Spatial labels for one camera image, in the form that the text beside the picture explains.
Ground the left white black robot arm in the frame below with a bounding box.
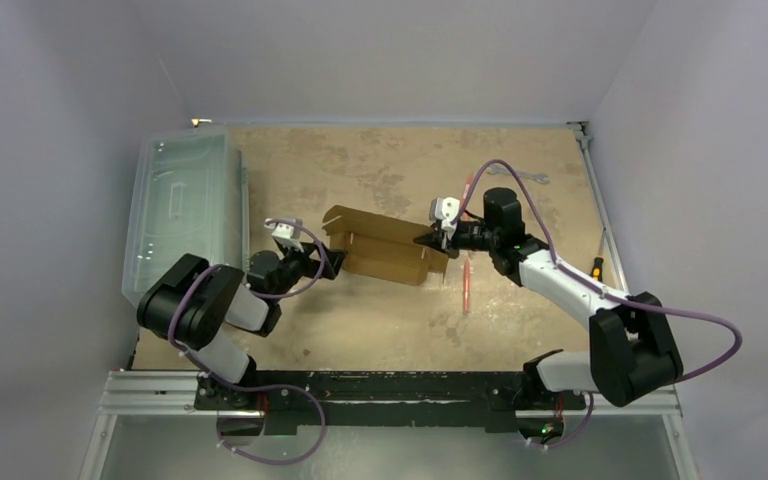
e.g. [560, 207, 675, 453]
[136, 242, 347, 409]

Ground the aluminium frame rail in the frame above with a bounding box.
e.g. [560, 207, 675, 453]
[81, 371, 698, 479]

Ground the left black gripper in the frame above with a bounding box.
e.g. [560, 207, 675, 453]
[270, 238, 346, 302]

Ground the clear plastic storage bin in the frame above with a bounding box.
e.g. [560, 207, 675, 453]
[122, 125, 250, 306]

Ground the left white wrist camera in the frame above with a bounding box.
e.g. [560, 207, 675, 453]
[264, 217, 303, 251]

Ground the yellow black screwdriver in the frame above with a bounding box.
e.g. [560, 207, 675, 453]
[590, 228, 607, 282]

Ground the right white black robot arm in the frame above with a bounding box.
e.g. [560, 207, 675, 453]
[414, 187, 684, 407]

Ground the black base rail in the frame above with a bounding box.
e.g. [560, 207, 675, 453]
[194, 370, 586, 437]

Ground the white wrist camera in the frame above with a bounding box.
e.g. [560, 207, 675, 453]
[429, 197, 461, 235]
[264, 217, 303, 251]

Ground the brown cardboard box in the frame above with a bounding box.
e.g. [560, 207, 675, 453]
[322, 205, 449, 286]

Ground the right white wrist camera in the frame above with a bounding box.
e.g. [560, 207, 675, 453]
[429, 197, 461, 235]

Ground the silver open-end wrench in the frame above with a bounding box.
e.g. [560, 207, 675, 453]
[485, 164, 550, 185]

